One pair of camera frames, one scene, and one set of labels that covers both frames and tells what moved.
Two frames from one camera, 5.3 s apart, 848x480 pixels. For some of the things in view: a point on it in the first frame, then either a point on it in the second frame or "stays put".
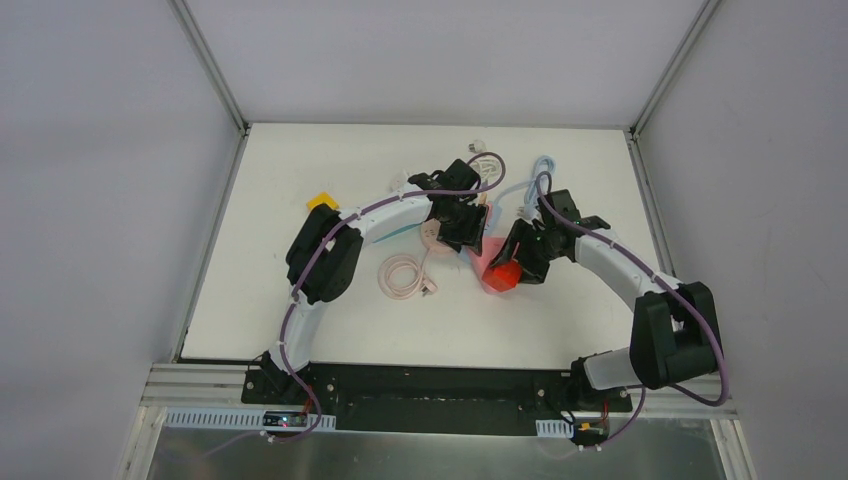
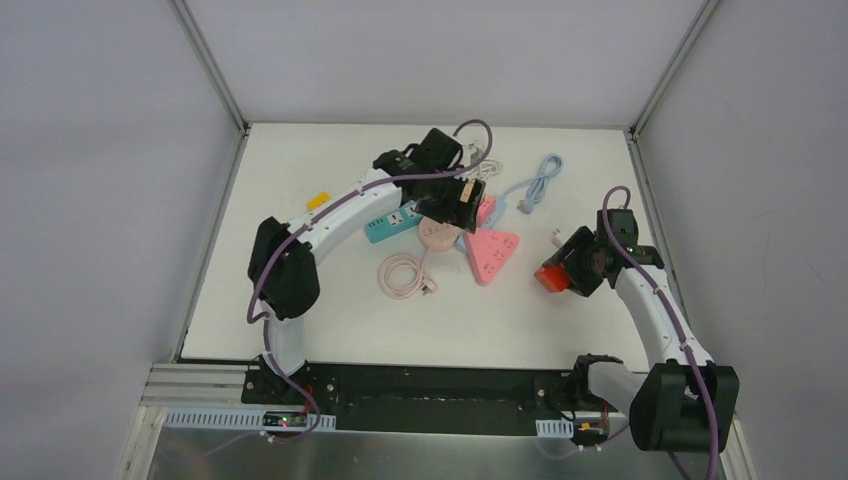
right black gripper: (525, 258) → (579, 266)
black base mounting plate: (363, 396) stays put
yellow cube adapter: (323, 197) stays put
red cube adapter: (502, 277) → (553, 277)
